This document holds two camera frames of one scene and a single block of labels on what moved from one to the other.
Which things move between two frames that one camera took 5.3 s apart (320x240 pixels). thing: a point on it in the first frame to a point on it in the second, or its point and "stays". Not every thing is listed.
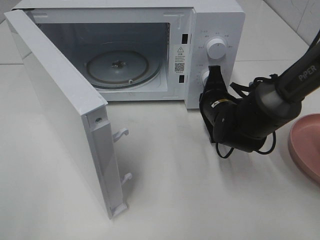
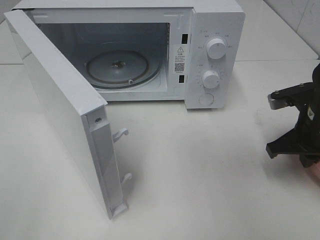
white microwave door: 82,111 stays
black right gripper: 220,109 to 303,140
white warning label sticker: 179,59 stays
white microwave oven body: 152,52 stays
